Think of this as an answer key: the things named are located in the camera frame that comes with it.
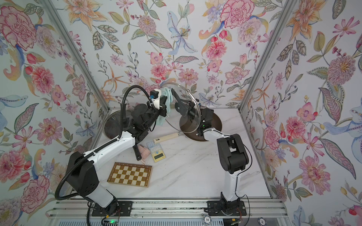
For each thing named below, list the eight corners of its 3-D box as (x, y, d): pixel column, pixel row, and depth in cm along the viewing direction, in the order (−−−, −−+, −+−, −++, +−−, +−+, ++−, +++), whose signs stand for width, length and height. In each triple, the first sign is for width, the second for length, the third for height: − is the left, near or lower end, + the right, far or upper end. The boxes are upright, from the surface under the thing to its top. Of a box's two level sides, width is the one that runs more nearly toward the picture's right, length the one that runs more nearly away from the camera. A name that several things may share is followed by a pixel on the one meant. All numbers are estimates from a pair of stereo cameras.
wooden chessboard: (108, 182, 84) (106, 181, 82) (116, 163, 91) (114, 161, 89) (148, 187, 83) (147, 185, 80) (153, 167, 90) (152, 165, 88)
